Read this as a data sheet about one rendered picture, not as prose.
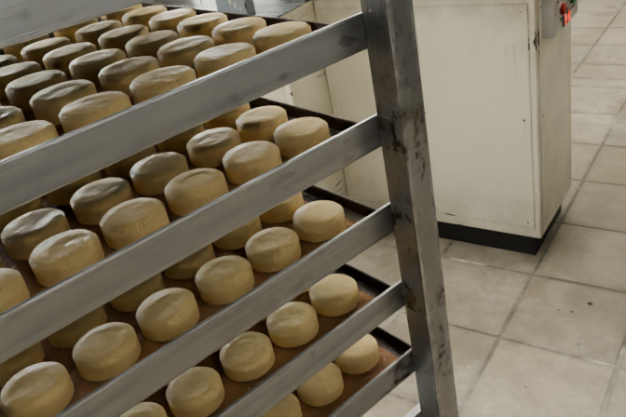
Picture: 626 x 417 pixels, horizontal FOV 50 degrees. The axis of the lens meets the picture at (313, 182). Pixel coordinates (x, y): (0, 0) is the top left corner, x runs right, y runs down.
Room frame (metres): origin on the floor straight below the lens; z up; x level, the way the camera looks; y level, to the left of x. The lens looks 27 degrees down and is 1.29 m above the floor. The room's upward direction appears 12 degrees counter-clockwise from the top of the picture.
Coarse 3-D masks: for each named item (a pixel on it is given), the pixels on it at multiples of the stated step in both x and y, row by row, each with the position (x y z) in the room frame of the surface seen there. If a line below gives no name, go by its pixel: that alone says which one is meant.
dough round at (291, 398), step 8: (288, 400) 0.51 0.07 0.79; (296, 400) 0.51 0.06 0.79; (272, 408) 0.50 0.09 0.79; (280, 408) 0.50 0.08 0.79; (288, 408) 0.50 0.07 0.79; (296, 408) 0.49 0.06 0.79; (264, 416) 0.49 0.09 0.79; (272, 416) 0.49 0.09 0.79; (280, 416) 0.49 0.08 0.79; (288, 416) 0.48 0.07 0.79; (296, 416) 0.49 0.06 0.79
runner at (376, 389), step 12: (396, 360) 0.53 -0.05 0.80; (408, 360) 0.53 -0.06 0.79; (384, 372) 0.51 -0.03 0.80; (396, 372) 0.52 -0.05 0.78; (408, 372) 0.53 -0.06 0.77; (372, 384) 0.50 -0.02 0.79; (384, 384) 0.51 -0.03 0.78; (396, 384) 0.52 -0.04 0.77; (360, 396) 0.49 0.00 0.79; (372, 396) 0.50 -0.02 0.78; (384, 396) 0.51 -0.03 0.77; (348, 408) 0.48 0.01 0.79; (360, 408) 0.49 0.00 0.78
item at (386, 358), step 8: (384, 352) 0.57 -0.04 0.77; (384, 360) 0.56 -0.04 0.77; (392, 360) 0.55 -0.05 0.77; (376, 368) 0.55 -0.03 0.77; (384, 368) 0.54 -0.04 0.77; (344, 376) 0.54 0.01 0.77; (352, 376) 0.54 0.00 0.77; (360, 376) 0.54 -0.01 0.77; (368, 376) 0.54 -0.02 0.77; (344, 384) 0.53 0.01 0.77; (352, 384) 0.53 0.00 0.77; (360, 384) 0.53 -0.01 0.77; (296, 392) 0.54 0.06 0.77; (344, 392) 0.52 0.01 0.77; (352, 392) 0.52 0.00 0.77; (336, 400) 0.51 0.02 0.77; (344, 400) 0.51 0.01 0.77; (304, 408) 0.51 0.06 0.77; (312, 408) 0.51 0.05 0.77; (320, 408) 0.51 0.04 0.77; (328, 408) 0.50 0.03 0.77; (336, 408) 0.50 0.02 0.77; (304, 416) 0.50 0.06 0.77; (312, 416) 0.50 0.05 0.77; (320, 416) 0.50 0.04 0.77
